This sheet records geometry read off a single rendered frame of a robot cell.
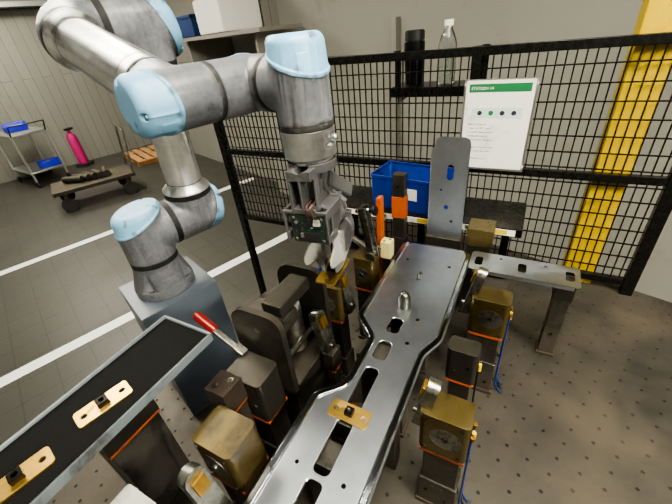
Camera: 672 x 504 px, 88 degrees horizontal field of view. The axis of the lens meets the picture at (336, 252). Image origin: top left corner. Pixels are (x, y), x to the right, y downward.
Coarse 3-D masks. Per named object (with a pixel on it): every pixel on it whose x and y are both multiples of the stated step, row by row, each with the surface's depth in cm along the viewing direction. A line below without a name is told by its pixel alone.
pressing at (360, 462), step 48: (384, 288) 100; (432, 288) 98; (384, 336) 85; (432, 336) 84; (336, 384) 75; (384, 384) 74; (288, 432) 67; (384, 432) 65; (288, 480) 60; (336, 480) 59
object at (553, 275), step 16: (480, 256) 109; (496, 256) 108; (496, 272) 102; (512, 272) 101; (528, 272) 100; (544, 272) 99; (560, 272) 99; (576, 272) 98; (560, 288) 95; (576, 288) 93
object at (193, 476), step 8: (192, 464) 53; (184, 472) 52; (192, 472) 52; (200, 472) 53; (208, 472) 55; (184, 480) 51; (192, 480) 52; (200, 480) 52; (208, 480) 54; (184, 488) 51; (192, 488) 52; (200, 488) 52; (208, 488) 54; (216, 488) 56; (192, 496) 52; (200, 496) 53; (208, 496) 55; (216, 496) 56; (224, 496) 57
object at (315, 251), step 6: (312, 246) 59; (318, 246) 60; (324, 246) 61; (306, 252) 57; (312, 252) 59; (318, 252) 61; (324, 252) 62; (306, 258) 57; (312, 258) 59; (318, 258) 61; (324, 258) 62; (306, 264) 58; (318, 264) 62; (324, 264) 62; (324, 270) 63
